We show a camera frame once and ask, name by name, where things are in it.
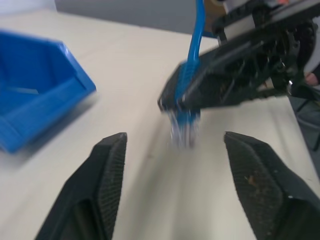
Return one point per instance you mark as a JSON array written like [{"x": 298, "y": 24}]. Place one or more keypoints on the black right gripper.
[{"x": 302, "y": 37}]

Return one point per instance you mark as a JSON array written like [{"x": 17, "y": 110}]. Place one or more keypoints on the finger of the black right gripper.
[
  {"x": 220, "y": 87},
  {"x": 171, "y": 90}
]

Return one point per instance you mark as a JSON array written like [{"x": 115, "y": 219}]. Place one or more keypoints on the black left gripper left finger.
[{"x": 100, "y": 180}]

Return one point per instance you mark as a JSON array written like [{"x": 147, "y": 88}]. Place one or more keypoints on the blue plastic storage bin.
[{"x": 62, "y": 100}]

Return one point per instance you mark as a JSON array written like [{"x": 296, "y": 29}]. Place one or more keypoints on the brown cardboard box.
[{"x": 215, "y": 6}]

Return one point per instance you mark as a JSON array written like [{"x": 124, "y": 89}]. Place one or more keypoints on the bystander's bare hand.
[{"x": 312, "y": 78}]

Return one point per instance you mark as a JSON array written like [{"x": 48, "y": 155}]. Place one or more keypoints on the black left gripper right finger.
[{"x": 262, "y": 180}]

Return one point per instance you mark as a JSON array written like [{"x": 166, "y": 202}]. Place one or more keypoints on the person in grey clothes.
[{"x": 315, "y": 58}]

